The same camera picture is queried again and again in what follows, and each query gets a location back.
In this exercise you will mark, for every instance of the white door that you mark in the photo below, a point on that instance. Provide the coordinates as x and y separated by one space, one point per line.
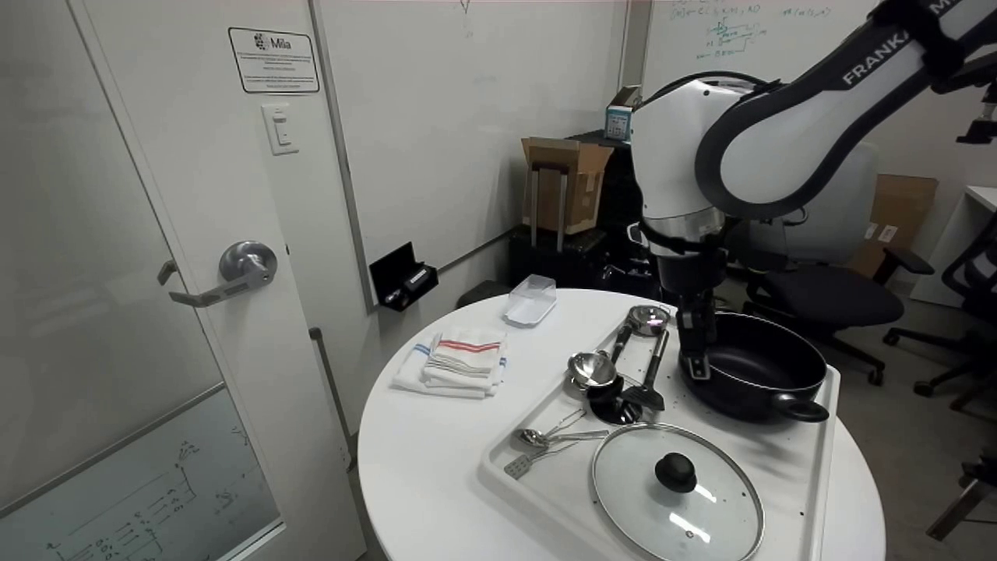
127 343

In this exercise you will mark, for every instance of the black chair base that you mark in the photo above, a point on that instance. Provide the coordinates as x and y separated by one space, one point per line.
961 503

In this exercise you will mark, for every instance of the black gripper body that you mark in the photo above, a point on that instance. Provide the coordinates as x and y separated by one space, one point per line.
686 278

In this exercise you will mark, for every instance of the plain white folded cloth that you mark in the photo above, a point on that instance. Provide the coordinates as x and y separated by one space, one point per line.
424 379

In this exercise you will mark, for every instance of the black office chair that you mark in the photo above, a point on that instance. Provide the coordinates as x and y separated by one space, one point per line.
978 276

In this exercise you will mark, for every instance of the small steel tag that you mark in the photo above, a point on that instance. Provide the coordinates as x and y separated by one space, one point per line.
519 468

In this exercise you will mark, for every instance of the grey office chair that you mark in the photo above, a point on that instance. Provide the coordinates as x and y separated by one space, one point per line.
843 296

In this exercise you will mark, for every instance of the steel spoon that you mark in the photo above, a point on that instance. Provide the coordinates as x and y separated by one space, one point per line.
532 437

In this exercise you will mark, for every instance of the white printed wall sign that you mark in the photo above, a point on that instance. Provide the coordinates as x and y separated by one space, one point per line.
277 62

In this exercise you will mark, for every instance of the black plastic spoon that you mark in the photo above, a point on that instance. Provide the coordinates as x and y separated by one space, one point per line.
613 405

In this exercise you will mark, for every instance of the black cabinet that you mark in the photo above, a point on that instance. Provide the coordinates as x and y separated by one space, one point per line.
622 239

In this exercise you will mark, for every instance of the open cardboard box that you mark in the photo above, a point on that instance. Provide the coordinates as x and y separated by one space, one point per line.
564 187

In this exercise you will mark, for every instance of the large wall whiteboard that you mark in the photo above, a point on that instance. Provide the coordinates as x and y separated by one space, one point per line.
469 125

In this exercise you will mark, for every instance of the glass lid with black knob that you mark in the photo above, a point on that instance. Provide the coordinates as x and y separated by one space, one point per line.
675 501

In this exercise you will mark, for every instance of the white light switch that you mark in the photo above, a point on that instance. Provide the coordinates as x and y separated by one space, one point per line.
278 130

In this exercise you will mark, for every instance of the steel ladle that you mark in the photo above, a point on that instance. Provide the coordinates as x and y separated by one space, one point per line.
587 370

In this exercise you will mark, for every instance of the blue box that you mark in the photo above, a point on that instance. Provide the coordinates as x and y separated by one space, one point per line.
622 119

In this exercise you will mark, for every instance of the black cooking pot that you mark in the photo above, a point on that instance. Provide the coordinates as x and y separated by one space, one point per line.
765 376

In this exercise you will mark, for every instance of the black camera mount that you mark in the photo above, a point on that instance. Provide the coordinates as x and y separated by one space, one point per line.
982 130

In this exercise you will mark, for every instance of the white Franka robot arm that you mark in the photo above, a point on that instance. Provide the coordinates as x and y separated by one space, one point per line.
790 144

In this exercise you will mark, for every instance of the whiteboard with green writing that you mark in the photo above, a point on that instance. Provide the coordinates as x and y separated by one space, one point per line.
727 36

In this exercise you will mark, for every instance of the white cloth with red stripe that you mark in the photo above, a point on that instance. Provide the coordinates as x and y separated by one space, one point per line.
465 352

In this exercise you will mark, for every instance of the flat cardboard sheet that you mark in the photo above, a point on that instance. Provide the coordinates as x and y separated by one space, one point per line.
904 206

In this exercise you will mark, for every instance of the black marker holder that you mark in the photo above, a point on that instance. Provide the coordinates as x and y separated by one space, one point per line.
404 276

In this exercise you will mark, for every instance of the white plastic tray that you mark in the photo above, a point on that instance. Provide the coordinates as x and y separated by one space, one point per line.
562 487

